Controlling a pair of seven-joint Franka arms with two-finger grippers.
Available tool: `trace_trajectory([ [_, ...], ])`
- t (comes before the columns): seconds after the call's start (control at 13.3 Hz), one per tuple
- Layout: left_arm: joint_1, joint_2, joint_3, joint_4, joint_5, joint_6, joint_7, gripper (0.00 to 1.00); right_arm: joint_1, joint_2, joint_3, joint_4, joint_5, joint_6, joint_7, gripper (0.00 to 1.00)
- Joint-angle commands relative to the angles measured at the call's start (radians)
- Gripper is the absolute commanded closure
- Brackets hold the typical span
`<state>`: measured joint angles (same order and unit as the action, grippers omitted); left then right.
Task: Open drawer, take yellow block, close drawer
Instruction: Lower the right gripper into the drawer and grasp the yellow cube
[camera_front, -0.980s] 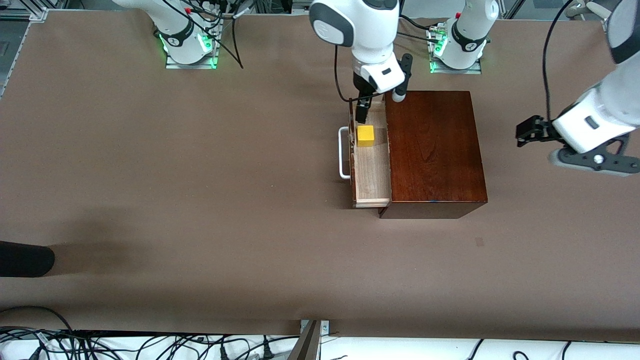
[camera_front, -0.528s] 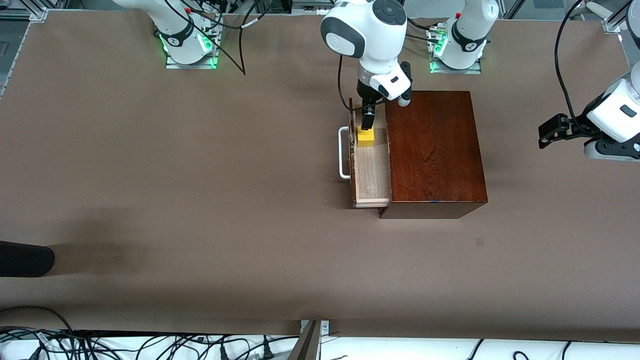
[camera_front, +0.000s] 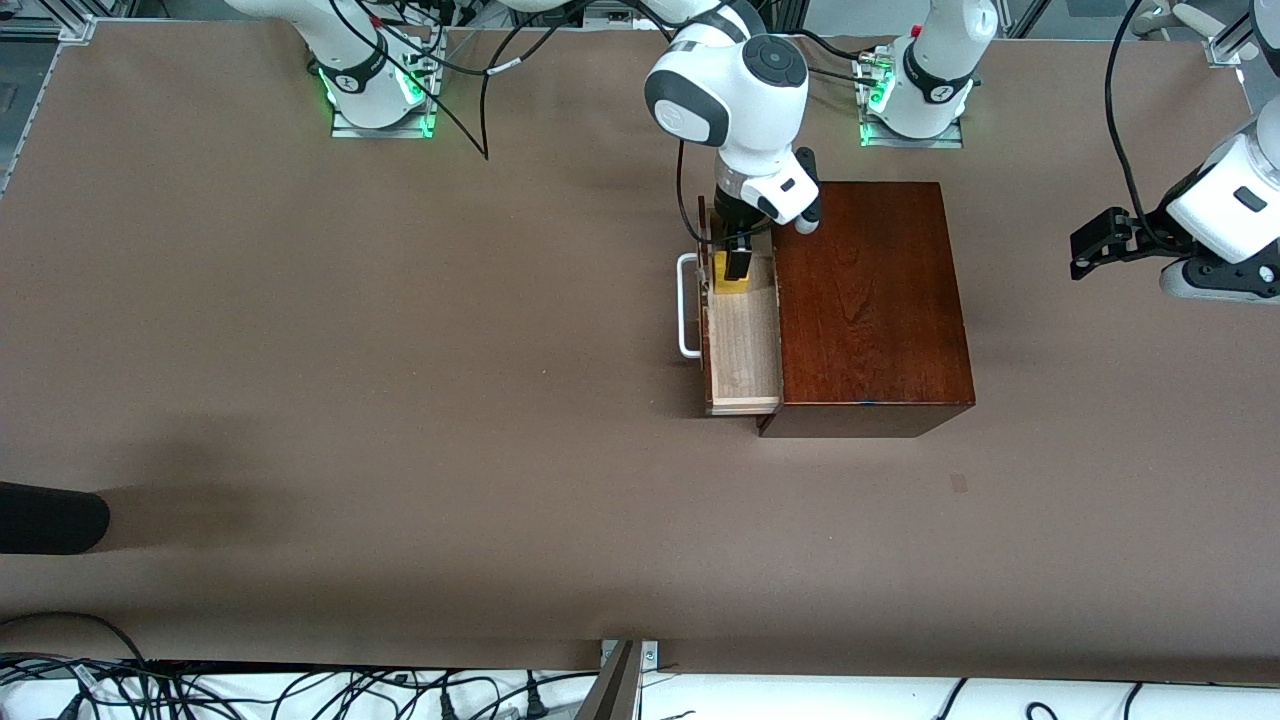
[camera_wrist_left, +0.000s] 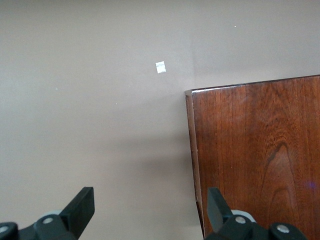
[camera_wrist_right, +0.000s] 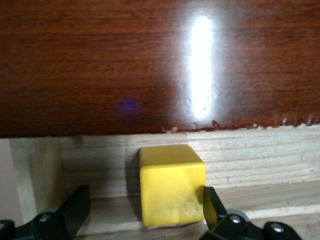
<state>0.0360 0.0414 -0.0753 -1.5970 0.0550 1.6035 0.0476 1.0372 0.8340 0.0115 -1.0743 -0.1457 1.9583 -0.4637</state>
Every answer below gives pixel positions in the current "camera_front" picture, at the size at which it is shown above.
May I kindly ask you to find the silver edge bracket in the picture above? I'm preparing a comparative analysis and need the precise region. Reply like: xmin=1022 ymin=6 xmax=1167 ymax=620
xmin=600 ymin=639 xmax=660 ymax=673

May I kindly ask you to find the black base cable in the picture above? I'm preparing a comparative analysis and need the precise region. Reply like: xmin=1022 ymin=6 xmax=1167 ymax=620
xmin=800 ymin=30 xmax=883 ymax=83

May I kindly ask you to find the dark metal bar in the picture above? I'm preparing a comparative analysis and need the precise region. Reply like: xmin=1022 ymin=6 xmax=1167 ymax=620
xmin=574 ymin=640 xmax=643 ymax=720

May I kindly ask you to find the dark brown wooden cabinet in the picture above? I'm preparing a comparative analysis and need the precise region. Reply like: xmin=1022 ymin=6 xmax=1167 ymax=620
xmin=757 ymin=181 xmax=977 ymax=439

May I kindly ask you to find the wooden drawer with white handle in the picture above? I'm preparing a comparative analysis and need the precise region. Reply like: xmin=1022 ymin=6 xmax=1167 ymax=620
xmin=677 ymin=195 xmax=784 ymax=417

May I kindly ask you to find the black rounded cylinder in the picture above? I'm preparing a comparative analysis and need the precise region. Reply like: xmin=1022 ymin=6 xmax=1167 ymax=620
xmin=0 ymin=481 xmax=111 ymax=556

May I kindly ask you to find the grey chair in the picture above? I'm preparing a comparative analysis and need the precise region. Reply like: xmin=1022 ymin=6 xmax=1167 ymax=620
xmin=1130 ymin=0 xmax=1261 ymax=63

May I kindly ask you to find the black looped floor cable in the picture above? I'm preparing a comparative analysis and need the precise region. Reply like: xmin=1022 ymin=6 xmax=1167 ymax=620
xmin=0 ymin=611 xmax=151 ymax=669

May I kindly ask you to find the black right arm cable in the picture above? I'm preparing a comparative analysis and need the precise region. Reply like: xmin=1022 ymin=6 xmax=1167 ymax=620
xmin=675 ymin=138 xmax=715 ymax=244
xmin=325 ymin=0 xmax=601 ymax=162

